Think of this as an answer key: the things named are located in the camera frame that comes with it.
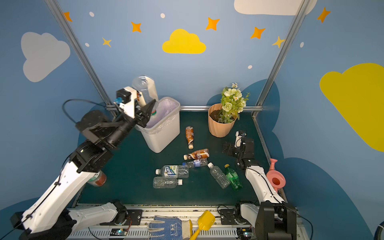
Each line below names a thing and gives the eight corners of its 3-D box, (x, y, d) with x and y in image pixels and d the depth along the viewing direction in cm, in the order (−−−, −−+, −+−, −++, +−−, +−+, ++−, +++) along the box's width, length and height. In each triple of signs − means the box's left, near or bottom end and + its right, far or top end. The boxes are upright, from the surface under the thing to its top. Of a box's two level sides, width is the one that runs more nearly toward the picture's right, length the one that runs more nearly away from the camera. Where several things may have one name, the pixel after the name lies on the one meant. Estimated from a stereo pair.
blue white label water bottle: (156, 178, 88) (155, 174, 84) (158, 166, 93) (157, 162, 89) (189, 178, 89) (189, 175, 84) (189, 166, 93) (189, 163, 89)
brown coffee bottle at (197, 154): (183, 160, 95) (183, 157, 92) (183, 154, 98) (183, 150, 95) (209, 158, 97) (209, 154, 93) (207, 152, 100) (208, 148, 96)
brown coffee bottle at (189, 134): (185, 149, 102) (185, 145, 98) (186, 130, 112) (185, 126, 108) (194, 149, 102) (194, 145, 98) (194, 130, 112) (194, 126, 108)
